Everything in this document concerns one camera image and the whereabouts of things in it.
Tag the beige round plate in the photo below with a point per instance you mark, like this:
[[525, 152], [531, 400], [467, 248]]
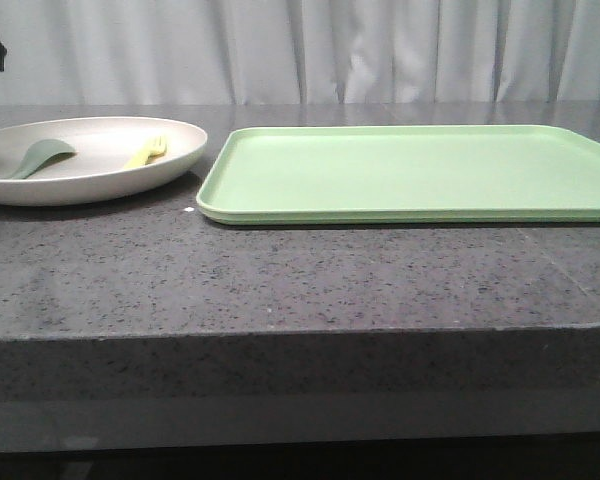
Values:
[[95, 172]]

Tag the sage green spoon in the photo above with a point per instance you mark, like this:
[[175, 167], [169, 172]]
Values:
[[38, 154]]

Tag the yellow plastic fork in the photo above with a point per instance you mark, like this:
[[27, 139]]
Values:
[[152, 148]]

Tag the light green rectangular tray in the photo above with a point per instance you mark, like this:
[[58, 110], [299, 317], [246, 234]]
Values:
[[403, 174]]

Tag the white pleated curtain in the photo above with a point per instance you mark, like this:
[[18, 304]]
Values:
[[298, 52]]

